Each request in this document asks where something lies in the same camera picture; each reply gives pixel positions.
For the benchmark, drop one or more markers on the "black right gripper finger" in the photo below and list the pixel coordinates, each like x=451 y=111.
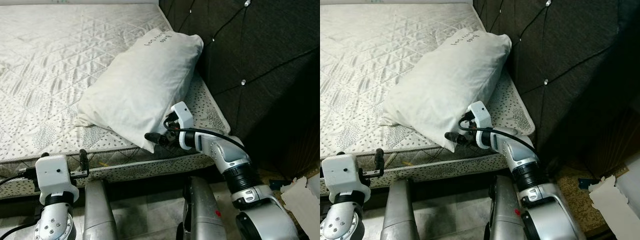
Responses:
x=157 y=138
x=457 y=138

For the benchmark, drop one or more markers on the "white pillow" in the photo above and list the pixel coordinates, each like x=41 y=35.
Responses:
x=445 y=85
x=140 y=85

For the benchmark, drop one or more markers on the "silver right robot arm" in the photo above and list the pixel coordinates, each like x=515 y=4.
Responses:
x=520 y=155
x=225 y=155

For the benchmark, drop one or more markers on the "silver left robot leg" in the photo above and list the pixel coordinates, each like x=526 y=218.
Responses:
x=400 y=210
x=100 y=210

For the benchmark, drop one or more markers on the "silver robot leg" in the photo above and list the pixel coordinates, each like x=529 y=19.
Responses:
x=202 y=210
x=505 y=210
x=400 y=210
x=100 y=210

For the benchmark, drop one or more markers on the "white torn cardboard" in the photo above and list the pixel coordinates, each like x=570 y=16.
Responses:
x=607 y=200
x=302 y=205

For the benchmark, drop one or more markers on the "small blue object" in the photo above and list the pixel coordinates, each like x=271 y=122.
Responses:
x=276 y=185
x=587 y=183

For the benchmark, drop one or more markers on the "silver right robot leg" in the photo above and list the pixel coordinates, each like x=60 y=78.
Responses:
x=202 y=210
x=505 y=210

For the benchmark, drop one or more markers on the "dark tufted headboard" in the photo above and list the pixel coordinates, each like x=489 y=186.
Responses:
x=570 y=60
x=260 y=60

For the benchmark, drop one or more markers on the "brown speckled floor mat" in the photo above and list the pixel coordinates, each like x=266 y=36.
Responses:
x=570 y=200

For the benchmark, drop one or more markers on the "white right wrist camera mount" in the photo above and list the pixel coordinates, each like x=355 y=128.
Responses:
x=184 y=117
x=481 y=117

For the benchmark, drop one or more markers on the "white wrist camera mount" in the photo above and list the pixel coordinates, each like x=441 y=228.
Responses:
x=184 y=117
x=481 y=117
x=342 y=175
x=52 y=175

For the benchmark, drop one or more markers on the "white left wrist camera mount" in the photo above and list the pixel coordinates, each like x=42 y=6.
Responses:
x=342 y=175
x=52 y=175

